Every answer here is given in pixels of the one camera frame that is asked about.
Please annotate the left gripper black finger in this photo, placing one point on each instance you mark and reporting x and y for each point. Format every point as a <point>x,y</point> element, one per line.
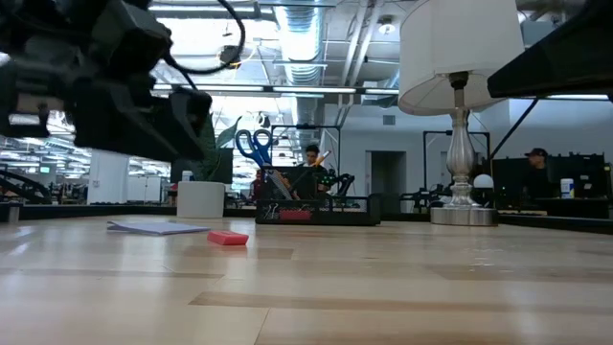
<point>19,131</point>
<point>153,127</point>

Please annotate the pale sticky note pad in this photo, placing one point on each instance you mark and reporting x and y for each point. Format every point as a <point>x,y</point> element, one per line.
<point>158,228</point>

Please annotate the pink eraser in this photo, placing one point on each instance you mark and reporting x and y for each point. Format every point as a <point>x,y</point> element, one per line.
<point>228,238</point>

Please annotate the orange pencil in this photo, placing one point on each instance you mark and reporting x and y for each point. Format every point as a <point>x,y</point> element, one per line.
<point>323,157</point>
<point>292,191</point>

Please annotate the black pen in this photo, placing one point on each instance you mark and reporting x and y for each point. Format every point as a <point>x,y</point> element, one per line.
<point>304,181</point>

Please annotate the black mesh desk organizer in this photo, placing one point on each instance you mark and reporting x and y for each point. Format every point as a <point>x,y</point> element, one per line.
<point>335,213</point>

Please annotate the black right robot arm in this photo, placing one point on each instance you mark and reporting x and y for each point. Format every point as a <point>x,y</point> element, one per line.
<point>565,62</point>

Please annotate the black background robot arm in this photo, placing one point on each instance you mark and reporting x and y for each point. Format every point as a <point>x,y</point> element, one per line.
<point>426,196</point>
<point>342,182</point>

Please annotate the small white bottle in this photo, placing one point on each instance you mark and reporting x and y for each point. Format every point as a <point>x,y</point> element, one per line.
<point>188,176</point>

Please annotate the white square pillar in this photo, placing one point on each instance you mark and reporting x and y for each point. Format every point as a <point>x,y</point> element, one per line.
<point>107,182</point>

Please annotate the black background monitor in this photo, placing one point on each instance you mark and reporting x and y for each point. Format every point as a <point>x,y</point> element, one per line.
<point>225,167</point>

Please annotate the green plant in white pot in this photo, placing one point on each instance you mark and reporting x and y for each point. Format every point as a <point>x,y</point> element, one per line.
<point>201,201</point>

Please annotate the black ceiling device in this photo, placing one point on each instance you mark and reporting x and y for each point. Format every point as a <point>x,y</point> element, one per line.
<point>230,56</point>

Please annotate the person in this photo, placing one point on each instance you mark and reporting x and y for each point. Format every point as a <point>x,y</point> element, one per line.
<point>312,154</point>
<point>536,172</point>

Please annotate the white shade silver table lamp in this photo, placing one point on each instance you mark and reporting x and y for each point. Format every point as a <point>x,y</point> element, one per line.
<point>455,48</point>

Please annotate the white round globe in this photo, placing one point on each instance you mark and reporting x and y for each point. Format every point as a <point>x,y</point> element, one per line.
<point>483,181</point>

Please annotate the white wipes canister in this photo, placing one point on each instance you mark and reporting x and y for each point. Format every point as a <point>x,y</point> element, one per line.
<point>567,188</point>

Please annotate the silver spiral ventilation duct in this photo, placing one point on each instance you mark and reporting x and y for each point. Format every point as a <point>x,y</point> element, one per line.
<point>301,43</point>

